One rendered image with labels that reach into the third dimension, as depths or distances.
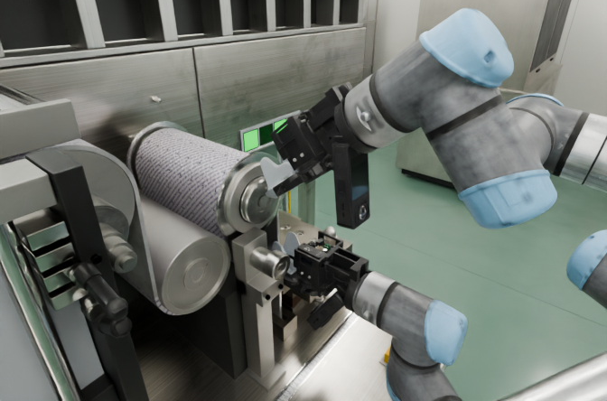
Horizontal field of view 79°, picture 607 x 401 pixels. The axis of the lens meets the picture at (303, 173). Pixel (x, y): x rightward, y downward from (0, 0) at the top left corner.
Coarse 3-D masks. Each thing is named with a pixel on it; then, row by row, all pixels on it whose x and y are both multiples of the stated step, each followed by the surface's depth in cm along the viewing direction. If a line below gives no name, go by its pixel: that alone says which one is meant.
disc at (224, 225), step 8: (240, 160) 54; (248, 160) 55; (256, 160) 56; (272, 160) 59; (232, 168) 53; (240, 168) 54; (232, 176) 53; (224, 184) 53; (232, 184) 54; (224, 192) 53; (224, 200) 53; (280, 200) 64; (216, 208) 53; (224, 208) 54; (216, 216) 53; (224, 216) 54; (224, 224) 55; (224, 232) 55; (232, 232) 57; (240, 232) 58
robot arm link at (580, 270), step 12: (588, 240) 64; (600, 240) 63; (576, 252) 65; (588, 252) 63; (600, 252) 62; (576, 264) 64; (588, 264) 62; (600, 264) 61; (576, 276) 64; (588, 276) 62; (600, 276) 60; (588, 288) 63; (600, 288) 60; (600, 300) 61
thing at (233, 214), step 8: (248, 168) 55; (256, 168) 56; (240, 176) 54; (248, 176) 55; (256, 176) 56; (240, 184) 54; (232, 192) 53; (240, 192) 55; (232, 200) 54; (232, 208) 54; (232, 216) 55; (240, 216) 56; (272, 216) 62; (232, 224) 55; (240, 224) 57; (248, 224) 58; (256, 224) 59; (264, 224) 61
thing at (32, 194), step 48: (0, 192) 21; (48, 192) 23; (0, 240) 22; (48, 240) 24; (96, 240) 26; (0, 288) 25; (48, 288) 24; (0, 336) 26; (48, 336) 26; (96, 336) 31; (0, 384) 27; (48, 384) 30; (96, 384) 32; (144, 384) 33
